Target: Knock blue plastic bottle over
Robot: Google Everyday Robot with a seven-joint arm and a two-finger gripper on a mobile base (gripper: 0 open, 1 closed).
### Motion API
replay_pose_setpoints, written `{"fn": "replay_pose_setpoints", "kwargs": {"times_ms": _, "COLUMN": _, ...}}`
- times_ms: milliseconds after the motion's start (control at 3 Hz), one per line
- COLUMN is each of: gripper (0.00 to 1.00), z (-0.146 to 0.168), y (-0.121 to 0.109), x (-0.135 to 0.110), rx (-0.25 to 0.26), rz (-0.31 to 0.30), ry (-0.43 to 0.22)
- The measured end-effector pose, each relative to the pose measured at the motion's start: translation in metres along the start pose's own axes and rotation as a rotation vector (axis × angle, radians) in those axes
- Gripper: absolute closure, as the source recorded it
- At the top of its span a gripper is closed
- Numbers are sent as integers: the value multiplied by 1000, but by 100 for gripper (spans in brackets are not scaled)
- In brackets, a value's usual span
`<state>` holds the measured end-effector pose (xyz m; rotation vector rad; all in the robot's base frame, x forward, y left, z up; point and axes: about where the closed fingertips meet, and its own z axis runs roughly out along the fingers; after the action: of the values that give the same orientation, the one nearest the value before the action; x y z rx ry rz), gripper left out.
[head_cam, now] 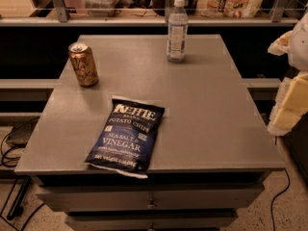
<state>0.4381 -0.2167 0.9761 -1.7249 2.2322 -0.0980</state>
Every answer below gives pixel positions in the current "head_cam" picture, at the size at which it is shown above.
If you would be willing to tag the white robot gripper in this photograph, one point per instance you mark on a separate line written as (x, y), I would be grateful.
(299, 50)

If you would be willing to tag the clear plastic water bottle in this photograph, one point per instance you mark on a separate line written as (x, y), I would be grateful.
(177, 31)

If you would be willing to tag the snack bag on shelf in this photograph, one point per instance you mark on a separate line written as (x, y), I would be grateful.
(229, 8)

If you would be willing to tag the blue Kettle chips bag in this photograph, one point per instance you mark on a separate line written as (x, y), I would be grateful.
(127, 140)

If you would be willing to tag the clear plastic container on shelf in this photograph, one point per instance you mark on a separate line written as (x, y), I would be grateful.
(103, 8)

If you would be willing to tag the gold soda can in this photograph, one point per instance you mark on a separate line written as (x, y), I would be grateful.
(83, 64)

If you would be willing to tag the grey metal shelf rail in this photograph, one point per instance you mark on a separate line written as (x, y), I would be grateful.
(137, 13)

